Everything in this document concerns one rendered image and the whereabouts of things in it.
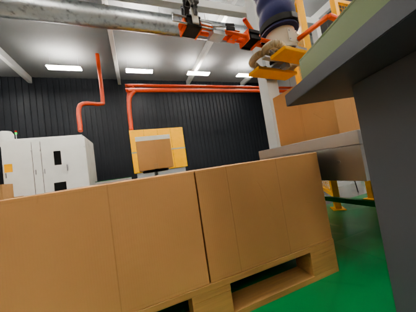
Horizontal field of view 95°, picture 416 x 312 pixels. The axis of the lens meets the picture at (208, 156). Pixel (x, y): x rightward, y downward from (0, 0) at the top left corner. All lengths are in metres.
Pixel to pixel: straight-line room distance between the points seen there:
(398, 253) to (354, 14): 0.54
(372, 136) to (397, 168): 0.09
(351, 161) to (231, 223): 0.58
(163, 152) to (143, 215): 1.73
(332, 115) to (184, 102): 11.70
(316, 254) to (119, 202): 0.83
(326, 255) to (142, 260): 0.78
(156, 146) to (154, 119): 9.52
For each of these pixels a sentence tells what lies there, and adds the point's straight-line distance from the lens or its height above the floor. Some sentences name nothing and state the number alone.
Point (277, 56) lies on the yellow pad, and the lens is 1.19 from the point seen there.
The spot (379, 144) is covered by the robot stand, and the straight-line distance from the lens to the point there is 0.62.
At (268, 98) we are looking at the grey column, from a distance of 2.48.
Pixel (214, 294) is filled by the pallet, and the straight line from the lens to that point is 0.82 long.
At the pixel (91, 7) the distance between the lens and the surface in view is 6.88.
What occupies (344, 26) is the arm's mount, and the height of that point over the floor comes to 0.80.
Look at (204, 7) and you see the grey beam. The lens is 3.90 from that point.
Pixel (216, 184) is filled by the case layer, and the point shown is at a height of 0.48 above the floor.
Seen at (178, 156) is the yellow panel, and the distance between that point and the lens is 8.34.
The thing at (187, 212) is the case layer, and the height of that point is 0.40.
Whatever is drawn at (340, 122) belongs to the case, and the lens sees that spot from 1.14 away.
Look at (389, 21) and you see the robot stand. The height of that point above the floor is 0.72.
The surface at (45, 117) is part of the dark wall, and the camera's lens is 12.52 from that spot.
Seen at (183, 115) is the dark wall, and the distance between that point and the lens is 12.29.
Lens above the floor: 0.55
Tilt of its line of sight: 3 degrees up
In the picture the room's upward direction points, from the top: 9 degrees counter-clockwise
